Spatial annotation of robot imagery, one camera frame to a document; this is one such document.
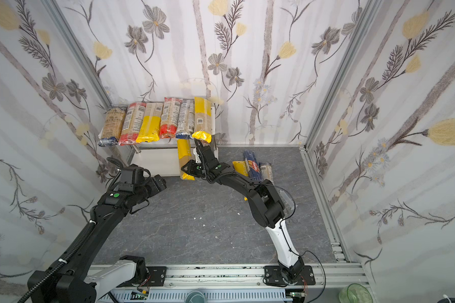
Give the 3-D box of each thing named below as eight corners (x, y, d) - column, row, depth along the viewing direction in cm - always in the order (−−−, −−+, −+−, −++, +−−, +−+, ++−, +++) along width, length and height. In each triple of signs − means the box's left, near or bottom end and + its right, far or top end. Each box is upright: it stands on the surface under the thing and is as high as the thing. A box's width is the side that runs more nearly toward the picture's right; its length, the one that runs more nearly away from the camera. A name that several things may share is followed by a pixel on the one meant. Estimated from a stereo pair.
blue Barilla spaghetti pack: (251, 182, 106) (252, 176, 102) (244, 156, 118) (244, 150, 114) (261, 180, 107) (262, 175, 102) (253, 155, 119) (253, 149, 115)
